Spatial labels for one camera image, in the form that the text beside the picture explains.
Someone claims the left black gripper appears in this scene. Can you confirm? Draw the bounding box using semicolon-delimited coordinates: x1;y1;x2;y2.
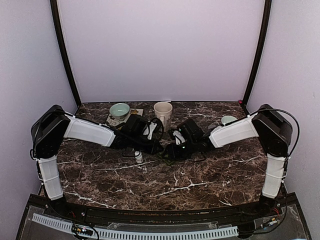
129;133;164;155

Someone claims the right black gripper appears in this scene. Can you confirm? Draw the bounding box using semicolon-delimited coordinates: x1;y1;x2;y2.
162;138;198;161

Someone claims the orange pill bottle grey cap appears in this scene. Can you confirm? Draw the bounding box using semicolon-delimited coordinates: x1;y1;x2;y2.
207;123;220;130

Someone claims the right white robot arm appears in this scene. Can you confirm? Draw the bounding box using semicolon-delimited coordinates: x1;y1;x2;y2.
162;104;297;217

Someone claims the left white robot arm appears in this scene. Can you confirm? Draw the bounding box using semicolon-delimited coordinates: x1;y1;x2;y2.
30;105;164;218

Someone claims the small white pill bottle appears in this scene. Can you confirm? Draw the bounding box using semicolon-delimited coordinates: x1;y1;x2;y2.
134;151;144;164

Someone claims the left light green bowl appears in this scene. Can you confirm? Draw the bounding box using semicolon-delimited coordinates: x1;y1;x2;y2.
109;103;131;120

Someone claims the light green bowl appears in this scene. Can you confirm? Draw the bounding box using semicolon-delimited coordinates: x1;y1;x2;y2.
221;115;237;126
109;103;131;120

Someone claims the floral square plate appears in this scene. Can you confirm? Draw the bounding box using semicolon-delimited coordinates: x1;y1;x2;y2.
105;107;145;127

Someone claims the cream coral pattern mug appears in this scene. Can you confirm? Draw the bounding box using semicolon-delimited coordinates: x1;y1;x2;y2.
153;101;173;132

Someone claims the right light green bowl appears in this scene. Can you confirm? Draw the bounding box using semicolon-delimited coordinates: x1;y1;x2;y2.
221;115;237;126

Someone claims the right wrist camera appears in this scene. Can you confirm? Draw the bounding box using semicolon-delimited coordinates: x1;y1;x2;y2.
172;129;186;145

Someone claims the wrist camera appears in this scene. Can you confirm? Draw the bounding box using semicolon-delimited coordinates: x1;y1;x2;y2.
142;122;158;140
172;129;186;145

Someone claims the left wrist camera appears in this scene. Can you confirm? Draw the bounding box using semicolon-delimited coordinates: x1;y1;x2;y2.
142;122;158;140

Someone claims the black front table rail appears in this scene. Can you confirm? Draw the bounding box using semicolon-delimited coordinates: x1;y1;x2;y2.
44;202;284;225

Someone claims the white slotted cable duct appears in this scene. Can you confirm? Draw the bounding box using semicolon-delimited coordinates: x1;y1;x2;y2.
31;213;239;240

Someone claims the left black frame post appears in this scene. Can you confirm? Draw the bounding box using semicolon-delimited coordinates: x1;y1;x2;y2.
49;0;82;108

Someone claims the black frame post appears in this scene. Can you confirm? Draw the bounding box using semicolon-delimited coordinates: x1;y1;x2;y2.
49;0;82;108
241;0;272;109

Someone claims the right black frame post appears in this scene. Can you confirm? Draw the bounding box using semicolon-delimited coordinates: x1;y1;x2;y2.
241;0;272;109

